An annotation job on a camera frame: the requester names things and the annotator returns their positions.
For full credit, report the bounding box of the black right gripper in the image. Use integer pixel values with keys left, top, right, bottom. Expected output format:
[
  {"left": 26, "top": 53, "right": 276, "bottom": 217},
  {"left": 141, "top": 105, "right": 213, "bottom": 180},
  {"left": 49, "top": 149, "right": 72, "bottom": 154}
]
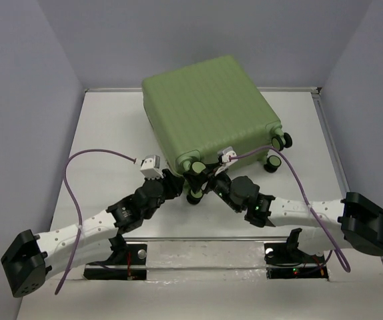
[{"left": 185, "top": 160, "right": 242, "bottom": 212}]

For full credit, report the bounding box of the green suitcase blue lining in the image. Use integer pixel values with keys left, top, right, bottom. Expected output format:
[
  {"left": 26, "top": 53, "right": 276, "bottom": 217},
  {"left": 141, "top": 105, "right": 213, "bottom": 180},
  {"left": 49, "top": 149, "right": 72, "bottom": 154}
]
[{"left": 141, "top": 55, "right": 284, "bottom": 175}]

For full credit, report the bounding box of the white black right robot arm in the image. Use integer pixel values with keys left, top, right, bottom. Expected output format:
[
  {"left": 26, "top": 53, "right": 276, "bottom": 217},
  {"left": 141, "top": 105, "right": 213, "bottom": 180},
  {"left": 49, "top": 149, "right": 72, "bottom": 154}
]
[{"left": 183, "top": 168, "right": 383, "bottom": 261}]

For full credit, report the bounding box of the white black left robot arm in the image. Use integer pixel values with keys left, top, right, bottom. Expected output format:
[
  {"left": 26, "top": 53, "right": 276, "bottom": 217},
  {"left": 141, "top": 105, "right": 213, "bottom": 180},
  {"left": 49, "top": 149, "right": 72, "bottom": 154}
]
[{"left": 1, "top": 169, "right": 185, "bottom": 298}]

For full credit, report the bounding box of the green suitcase wheel front left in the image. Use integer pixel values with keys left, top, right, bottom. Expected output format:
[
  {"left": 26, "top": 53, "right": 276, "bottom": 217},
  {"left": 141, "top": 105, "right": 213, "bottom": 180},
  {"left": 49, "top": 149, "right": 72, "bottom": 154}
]
[{"left": 189, "top": 161, "right": 207, "bottom": 175}]

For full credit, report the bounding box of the green suitcase wheel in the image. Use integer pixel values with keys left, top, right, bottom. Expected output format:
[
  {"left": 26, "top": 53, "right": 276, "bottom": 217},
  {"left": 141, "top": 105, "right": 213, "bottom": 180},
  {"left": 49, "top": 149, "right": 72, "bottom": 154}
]
[
  {"left": 189, "top": 161, "right": 207, "bottom": 175},
  {"left": 186, "top": 189, "right": 204, "bottom": 205}
]

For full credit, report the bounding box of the green suitcase wheel front right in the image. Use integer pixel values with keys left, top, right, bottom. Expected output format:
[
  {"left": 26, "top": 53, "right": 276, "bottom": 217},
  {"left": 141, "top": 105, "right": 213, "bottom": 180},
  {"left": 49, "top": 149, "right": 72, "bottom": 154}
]
[{"left": 186, "top": 189, "right": 204, "bottom": 205}]

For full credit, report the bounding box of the green suitcase wheel lid upper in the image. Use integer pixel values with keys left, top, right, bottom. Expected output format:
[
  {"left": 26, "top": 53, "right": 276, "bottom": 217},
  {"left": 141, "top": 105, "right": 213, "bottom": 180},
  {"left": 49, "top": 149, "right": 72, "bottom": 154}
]
[{"left": 264, "top": 155, "right": 282, "bottom": 173}]

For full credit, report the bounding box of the green suitcase wheel lid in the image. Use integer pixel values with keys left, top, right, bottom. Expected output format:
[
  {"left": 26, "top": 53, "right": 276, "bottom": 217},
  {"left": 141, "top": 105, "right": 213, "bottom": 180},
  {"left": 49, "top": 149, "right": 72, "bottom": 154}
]
[
  {"left": 272, "top": 133, "right": 293, "bottom": 151},
  {"left": 264, "top": 155, "right": 282, "bottom": 173}
]

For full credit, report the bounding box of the green suitcase wheel lid lower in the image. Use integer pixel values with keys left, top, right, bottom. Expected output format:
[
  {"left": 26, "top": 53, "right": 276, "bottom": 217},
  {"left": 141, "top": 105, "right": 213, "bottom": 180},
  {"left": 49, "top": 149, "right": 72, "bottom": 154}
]
[{"left": 272, "top": 133, "right": 293, "bottom": 151}]

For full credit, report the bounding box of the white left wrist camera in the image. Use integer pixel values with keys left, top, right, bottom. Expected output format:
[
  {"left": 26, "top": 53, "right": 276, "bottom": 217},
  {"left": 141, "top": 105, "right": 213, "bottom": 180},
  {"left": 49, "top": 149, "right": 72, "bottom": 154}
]
[{"left": 138, "top": 155, "right": 163, "bottom": 180}]

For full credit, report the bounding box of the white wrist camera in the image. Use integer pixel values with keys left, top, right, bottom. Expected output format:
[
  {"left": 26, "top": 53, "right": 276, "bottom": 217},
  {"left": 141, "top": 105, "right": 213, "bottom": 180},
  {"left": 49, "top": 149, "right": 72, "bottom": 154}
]
[
  {"left": 138, "top": 155, "right": 163, "bottom": 180},
  {"left": 215, "top": 147, "right": 237, "bottom": 175}
]

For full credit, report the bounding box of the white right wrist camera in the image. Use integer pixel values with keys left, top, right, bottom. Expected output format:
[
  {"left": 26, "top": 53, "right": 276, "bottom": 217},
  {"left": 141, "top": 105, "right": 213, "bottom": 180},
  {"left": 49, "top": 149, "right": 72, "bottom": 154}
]
[{"left": 215, "top": 147, "right": 237, "bottom": 175}]

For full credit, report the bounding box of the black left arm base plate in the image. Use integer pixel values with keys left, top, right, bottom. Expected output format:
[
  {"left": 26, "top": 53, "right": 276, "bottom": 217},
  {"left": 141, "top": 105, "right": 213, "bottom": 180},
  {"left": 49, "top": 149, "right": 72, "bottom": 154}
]
[{"left": 83, "top": 243, "right": 147, "bottom": 281}]

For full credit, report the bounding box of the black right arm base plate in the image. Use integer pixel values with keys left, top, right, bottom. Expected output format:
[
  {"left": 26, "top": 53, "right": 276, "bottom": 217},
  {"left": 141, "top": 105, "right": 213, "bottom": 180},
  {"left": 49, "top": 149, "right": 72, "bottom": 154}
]
[{"left": 264, "top": 243, "right": 329, "bottom": 280}]

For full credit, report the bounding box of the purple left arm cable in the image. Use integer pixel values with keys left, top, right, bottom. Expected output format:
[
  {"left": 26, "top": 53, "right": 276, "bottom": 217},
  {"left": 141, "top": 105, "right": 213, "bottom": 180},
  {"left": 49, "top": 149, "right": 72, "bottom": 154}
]
[{"left": 54, "top": 149, "right": 139, "bottom": 296}]

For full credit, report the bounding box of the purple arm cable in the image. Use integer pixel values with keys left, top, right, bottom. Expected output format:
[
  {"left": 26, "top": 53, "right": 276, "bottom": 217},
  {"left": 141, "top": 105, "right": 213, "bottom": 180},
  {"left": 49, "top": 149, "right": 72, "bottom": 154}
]
[
  {"left": 54, "top": 149, "right": 139, "bottom": 296},
  {"left": 230, "top": 146, "right": 351, "bottom": 274}
]

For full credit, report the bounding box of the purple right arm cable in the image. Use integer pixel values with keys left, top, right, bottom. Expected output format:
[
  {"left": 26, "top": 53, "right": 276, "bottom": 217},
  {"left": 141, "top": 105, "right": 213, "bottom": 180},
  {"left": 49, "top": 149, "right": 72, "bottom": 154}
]
[{"left": 230, "top": 146, "right": 351, "bottom": 274}]

